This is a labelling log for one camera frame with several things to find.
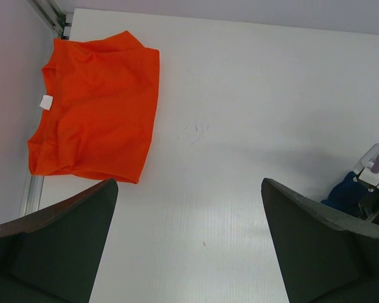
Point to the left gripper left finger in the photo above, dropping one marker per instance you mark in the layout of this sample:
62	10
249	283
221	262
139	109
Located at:
53	255

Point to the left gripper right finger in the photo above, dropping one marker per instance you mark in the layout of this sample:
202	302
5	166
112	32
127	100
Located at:
324	255

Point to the navy blue t-shirt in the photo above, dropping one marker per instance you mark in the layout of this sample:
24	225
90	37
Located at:
345	196

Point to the orange folded t-shirt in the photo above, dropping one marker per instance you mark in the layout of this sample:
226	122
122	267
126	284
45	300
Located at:
104	101

